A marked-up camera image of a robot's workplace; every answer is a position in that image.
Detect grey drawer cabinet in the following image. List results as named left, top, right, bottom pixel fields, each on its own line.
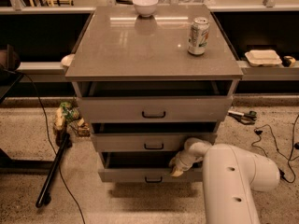
left=64, top=5, right=244, bottom=179

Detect white foam takeout container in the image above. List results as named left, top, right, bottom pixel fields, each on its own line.
left=245, top=49, right=282, bottom=66

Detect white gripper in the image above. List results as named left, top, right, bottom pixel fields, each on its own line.
left=168, top=150, right=200, bottom=177

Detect black pole on floor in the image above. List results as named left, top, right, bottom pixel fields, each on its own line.
left=36, top=133, right=70, bottom=208

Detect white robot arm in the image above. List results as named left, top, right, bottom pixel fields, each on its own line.
left=169, top=137, right=280, bottom=224

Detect yellow tape measure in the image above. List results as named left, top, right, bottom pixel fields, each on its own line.
left=282, top=56, right=296, bottom=67

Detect white soda can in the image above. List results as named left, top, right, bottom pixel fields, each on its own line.
left=188, top=17, right=209, bottom=56

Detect scissors with dark handles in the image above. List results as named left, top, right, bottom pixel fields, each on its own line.
left=228, top=110, right=257, bottom=125

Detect grey drawer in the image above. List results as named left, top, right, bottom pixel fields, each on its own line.
left=99, top=151, right=202, bottom=183
left=77, top=97, right=233, bottom=123
left=91, top=133, right=217, bottom=152

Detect white bowl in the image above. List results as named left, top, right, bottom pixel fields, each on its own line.
left=133, top=0, right=158, bottom=17

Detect black cable on floor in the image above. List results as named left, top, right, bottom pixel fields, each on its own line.
left=18, top=72, right=87, bottom=224

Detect snack bags pile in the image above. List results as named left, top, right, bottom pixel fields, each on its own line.
left=53, top=102, right=90, bottom=137

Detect dark chair left edge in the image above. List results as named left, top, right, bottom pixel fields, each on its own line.
left=0, top=44, right=22, bottom=103

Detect white plate on ledge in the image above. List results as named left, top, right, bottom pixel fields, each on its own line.
left=61, top=54, right=75, bottom=67

